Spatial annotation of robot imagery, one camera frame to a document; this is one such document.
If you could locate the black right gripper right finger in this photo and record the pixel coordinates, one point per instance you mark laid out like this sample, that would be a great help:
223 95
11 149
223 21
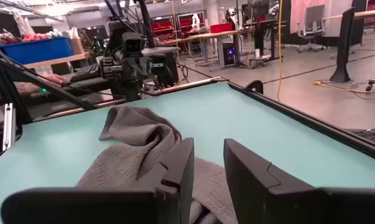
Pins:
283 205

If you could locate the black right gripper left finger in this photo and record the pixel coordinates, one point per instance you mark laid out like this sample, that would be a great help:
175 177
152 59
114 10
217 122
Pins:
112 208

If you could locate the grey towel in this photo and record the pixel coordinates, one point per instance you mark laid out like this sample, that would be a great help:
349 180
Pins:
134 146

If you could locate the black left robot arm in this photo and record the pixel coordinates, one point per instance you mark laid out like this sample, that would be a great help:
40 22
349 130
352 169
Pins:
132 91

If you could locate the person's forearm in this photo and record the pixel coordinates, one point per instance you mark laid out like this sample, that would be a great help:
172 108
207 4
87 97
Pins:
0 90

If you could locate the red bin shelf rack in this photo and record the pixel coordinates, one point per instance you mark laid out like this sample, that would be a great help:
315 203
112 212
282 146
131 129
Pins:
163 27

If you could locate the black keyboard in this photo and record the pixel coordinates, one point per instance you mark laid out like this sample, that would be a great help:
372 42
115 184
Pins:
86 72

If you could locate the cardboard box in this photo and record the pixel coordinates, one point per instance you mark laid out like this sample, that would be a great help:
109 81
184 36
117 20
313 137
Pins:
77 46

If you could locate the wooden desk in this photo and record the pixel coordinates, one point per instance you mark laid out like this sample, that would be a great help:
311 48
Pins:
218 35

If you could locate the computer tower with blue light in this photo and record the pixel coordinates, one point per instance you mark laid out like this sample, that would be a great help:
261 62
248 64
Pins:
229 54

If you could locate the red plastic bin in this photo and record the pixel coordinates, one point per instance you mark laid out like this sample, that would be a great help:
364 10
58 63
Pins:
221 28

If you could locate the blue plastic bin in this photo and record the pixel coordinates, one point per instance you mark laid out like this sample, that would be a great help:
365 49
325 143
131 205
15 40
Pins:
38 51

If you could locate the black perforated panel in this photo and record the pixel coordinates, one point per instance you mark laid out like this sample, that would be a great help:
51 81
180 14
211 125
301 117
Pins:
372 137

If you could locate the colourful toy pile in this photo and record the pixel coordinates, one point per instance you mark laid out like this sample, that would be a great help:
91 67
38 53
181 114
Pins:
7 38

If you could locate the black standing desk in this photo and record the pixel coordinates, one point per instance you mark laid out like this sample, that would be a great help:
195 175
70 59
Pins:
265 23

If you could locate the pink curtain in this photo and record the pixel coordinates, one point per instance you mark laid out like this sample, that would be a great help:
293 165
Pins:
299 15

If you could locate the grey office chair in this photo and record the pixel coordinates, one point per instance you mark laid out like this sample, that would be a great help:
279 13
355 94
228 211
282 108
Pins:
313 18

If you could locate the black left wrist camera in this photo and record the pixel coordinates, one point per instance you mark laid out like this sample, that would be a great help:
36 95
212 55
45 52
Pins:
132 43

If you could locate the black table frame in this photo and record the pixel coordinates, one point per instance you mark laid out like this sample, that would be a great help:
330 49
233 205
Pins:
299 119

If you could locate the black frame clamp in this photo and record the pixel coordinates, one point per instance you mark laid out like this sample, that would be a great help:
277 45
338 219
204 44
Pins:
255 81

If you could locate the silver aluminium bracket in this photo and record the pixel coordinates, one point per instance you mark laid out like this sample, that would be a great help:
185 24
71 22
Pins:
9 127

